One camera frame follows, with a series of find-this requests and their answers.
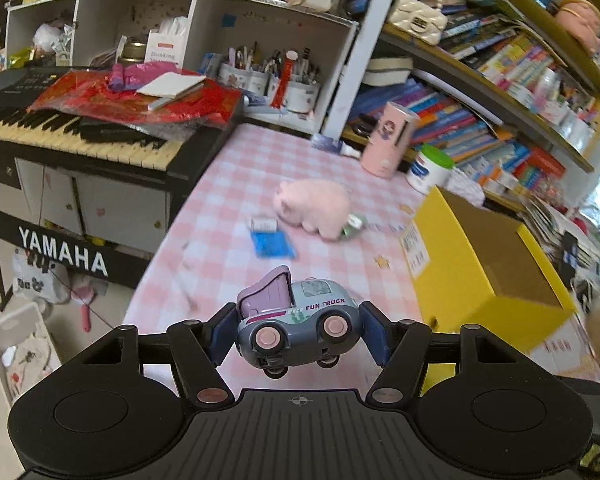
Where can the cream quilted pearl handbag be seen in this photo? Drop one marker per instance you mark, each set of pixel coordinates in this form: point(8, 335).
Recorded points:
point(419, 19)

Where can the row of colourful books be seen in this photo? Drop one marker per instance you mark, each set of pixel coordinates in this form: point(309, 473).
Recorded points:
point(499, 158)

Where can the white quilted pouch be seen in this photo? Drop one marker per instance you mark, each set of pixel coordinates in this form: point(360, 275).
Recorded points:
point(461, 185)

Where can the white notebook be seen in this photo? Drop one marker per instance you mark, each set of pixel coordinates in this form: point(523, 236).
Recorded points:
point(171, 85)

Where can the small white box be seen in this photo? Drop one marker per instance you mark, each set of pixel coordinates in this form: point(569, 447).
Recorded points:
point(262, 224)

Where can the red plastic bag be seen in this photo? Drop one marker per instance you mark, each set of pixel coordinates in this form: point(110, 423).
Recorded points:
point(85, 93)

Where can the black keyboard stand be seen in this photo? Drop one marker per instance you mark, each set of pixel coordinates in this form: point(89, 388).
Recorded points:
point(74, 253)

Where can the white pen holder cups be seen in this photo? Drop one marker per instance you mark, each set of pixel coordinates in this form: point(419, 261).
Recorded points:
point(270, 85)

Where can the pink cylindrical container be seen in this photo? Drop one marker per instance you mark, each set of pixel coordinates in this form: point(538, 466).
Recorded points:
point(389, 140)

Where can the yellow cardboard box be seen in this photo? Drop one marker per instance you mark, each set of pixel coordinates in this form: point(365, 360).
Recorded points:
point(470, 265)

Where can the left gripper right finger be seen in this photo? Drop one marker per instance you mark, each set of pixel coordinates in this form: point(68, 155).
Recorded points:
point(399, 348)

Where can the black smartphone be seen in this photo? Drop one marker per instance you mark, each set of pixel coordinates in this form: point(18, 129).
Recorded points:
point(569, 259)

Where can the stack of papers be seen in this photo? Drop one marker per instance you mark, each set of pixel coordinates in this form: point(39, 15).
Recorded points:
point(549, 226)

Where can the white cubby shelf unit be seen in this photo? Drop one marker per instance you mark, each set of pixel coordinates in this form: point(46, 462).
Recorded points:
point(185, 31)

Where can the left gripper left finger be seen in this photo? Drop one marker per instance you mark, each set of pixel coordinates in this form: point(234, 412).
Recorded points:
point(198, 349)

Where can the pink plush on shelf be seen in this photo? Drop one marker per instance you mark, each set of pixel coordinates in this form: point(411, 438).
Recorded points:
point(582, 22)

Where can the pink plush pig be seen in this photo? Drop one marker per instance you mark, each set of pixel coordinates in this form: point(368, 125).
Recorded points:
point(318, 206)

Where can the grey purple toy truck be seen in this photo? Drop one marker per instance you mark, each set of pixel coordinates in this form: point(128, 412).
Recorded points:
point(283, 324)

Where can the pink checkered tablecloth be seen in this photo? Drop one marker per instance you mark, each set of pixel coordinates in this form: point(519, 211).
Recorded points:
point(207, 257)

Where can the black Yamaha keyboard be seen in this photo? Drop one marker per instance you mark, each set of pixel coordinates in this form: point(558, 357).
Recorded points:
point(93, 146)

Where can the white shopping bag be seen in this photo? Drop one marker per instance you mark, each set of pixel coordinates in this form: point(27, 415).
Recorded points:
point(39, 277)

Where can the wooden bookshelf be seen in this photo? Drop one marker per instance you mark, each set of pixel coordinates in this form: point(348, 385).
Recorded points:
point(513, 62)

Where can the white jar green lid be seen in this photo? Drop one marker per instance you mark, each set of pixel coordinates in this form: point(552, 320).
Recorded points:
point(431, 167)

